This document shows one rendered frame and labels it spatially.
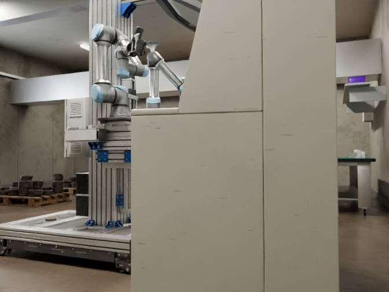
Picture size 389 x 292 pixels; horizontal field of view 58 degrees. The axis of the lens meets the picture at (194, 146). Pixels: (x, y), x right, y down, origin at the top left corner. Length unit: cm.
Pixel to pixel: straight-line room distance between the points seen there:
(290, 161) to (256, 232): 32
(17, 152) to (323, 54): 910
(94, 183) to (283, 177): 178
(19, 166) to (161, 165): 866
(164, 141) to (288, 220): 61
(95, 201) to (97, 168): 26
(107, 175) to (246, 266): 158
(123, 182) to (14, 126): 738
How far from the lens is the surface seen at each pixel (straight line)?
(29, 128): 1028
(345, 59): 654
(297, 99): 145
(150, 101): 297
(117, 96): 252
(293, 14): 154
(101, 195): 284
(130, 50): 226
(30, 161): 1029
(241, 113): 145
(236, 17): 155
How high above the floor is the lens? 77
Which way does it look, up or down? 2 degrees up
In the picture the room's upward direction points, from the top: straight up
